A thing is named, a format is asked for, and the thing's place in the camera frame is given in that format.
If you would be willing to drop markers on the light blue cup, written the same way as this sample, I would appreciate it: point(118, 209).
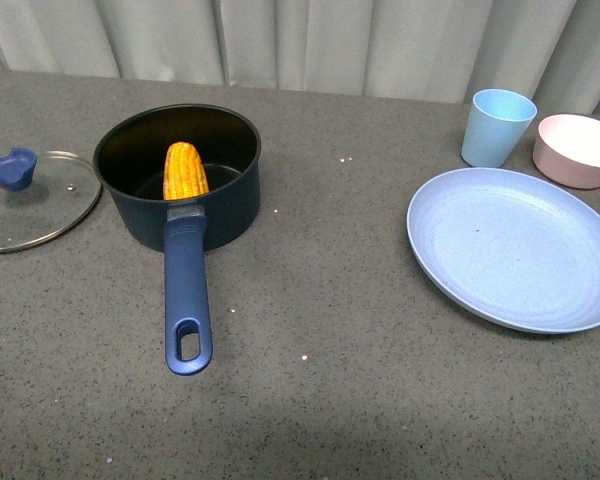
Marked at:
point(497, 121)

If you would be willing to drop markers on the pink bowl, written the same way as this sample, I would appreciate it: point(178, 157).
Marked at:
point(567, 150)

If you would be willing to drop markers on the yellow corn cob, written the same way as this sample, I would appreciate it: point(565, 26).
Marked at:
point(184, 174)

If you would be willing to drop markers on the light blue plate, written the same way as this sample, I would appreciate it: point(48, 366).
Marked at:
point(510, 248)

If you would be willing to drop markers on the glass lid blue knob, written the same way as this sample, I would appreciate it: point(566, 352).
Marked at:
point(43, 195)

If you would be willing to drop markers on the white curtain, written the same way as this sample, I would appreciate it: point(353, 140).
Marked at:
point(442, 51)

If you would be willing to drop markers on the dark blue saucepan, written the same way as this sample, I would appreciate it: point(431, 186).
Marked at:
point(129, 162)

